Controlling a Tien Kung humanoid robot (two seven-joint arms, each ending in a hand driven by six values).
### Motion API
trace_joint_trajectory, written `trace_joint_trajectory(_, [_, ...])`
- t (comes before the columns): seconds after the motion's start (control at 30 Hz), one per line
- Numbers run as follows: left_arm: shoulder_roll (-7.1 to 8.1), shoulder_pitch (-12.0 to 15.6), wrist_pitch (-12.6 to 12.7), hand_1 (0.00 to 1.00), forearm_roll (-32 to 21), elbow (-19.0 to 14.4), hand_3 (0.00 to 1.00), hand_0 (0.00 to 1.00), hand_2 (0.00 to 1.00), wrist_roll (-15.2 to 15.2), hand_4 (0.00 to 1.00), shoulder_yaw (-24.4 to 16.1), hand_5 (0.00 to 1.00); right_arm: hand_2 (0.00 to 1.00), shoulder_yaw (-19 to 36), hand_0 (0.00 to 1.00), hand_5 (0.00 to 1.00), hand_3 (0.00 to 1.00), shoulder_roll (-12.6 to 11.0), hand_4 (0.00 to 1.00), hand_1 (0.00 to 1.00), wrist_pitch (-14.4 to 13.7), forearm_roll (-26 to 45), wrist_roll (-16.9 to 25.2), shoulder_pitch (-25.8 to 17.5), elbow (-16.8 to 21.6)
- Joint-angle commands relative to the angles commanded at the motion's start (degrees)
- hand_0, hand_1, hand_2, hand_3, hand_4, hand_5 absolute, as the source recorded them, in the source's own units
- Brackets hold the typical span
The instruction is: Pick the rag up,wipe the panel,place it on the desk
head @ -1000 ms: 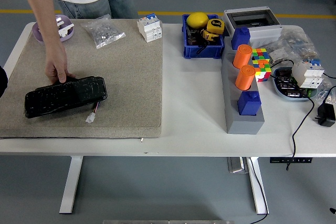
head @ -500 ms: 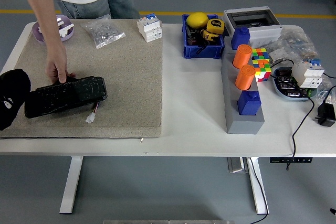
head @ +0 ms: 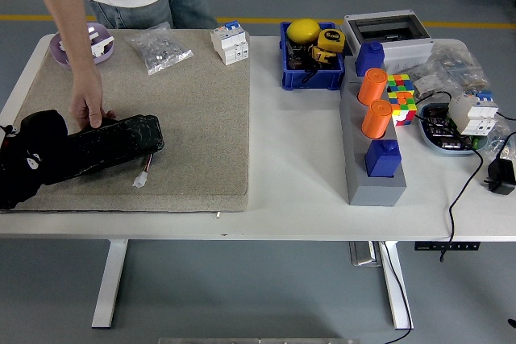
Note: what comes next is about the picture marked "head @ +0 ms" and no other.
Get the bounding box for white circuit breaker blue levers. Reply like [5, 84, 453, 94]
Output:
[210, 20, 249, 66]
[447, 89, 499, 136]

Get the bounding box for blue block with knob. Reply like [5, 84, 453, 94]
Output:
[364, 139, 402, 179]
[354, 40, 385, 77]

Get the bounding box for grey-brown felt mat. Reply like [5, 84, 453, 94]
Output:
[0, 28, 251, 214]

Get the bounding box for white table leg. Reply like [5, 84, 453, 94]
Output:
[90, 238, 129, 329]
[378, 240, 414, 330]

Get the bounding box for clear bag of screws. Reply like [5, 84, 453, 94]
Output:
[123, 21, 194, 77]

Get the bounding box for light blue tray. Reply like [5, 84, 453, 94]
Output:
[416, 101, 491, 156]

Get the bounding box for blue plastic bin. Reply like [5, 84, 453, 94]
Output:
[279, 21, 346, 91]

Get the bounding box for black hanging cable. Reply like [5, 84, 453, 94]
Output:
[378, 241, 414, 344]

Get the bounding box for black rag with white print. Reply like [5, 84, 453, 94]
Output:
[0, 109, 69, 211]

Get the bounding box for yellow black tape measure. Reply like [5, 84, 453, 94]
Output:
[317, 28, 347, 55]

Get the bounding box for grey electrical enclosure box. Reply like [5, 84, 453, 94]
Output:
[342, 10, 435, 75]

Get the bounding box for grey metal box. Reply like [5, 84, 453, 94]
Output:
[348, 241, 383, 267]

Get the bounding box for person's right hand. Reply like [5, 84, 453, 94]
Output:
[69, 65, 118, 131]

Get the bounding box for yellow round object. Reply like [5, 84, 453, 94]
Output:
[285, 18, 322, 45]

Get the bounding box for black table control panel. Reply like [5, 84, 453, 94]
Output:
[414, 241, 481, 251]

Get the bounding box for grey shape sorter base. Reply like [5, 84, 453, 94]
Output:
[338, 70, 407, 207]

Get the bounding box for long black cord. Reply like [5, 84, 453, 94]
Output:
[414, 89, 485, 263]

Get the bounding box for black tool handle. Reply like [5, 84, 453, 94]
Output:
[301, 66, 323, 85]

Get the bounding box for black power adapter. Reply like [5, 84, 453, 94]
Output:
[482, 157, 516, 195]

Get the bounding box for black adapter cord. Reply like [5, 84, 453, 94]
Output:
[497, 131, 516, 162]

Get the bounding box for small yellow black tool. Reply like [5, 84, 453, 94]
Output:
[309, 45, 336, 64]

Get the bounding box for black plastic-wrapped panel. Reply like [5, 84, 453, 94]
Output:
[44, 114, 165, 187]

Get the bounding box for clear bags of parts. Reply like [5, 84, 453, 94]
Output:
[410, 44, 495, 97]

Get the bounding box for orange cylinder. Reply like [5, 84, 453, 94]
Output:
[357, 68, 389, 106]
[360, 99, 393, 139]

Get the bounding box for clear plastic bag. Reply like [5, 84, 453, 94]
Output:
[481, 112, 516, 160]

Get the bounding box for black electronic modules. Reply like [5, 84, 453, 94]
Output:
[422, 104, 473, 150]

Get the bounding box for white connector with red wires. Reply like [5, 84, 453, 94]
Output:
[131, 153, 154, 189]

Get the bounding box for purple plastic tray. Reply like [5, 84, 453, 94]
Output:
[48, 22, 116, 69]

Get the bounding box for colourful puzzle cube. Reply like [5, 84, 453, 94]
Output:
[385, 73, 418, 126]

